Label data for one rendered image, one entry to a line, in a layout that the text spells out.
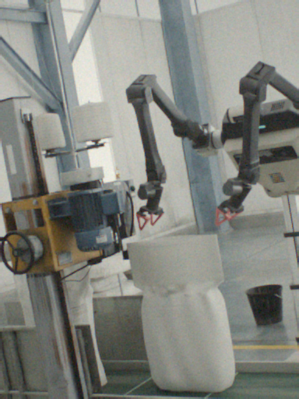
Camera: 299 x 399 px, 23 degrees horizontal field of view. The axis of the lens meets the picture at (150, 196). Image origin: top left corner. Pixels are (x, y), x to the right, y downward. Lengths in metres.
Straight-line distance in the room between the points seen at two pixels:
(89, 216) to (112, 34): 8.07
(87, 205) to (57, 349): 0.62
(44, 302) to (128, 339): 0.87
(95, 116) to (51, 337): 0.94
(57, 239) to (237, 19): 9.13
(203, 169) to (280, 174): 8.54
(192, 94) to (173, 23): 1.20
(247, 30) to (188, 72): 1.16
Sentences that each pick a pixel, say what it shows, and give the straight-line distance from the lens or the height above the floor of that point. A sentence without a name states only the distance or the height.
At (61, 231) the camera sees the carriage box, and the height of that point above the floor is 1.18.
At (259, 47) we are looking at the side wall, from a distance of 11.68.
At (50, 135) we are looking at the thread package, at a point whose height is 1.59.
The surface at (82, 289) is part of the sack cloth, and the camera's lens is 3.49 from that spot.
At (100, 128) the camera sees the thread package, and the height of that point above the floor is 1.57.
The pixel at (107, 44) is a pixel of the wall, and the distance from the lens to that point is 10.71.
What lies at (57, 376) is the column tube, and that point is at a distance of 3.16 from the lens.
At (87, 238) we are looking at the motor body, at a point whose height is 1.14.
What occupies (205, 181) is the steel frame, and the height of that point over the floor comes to 0.88.
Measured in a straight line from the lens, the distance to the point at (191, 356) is 3.19.
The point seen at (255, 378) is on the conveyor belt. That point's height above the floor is 0.38.
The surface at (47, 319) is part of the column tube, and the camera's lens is 3.09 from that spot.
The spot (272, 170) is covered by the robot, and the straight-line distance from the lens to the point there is 3.39.
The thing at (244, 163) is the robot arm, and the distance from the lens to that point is 2.93.
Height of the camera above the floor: 1.41
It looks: 3 degrees down
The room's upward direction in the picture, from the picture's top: 10 degrees counter-clockwise
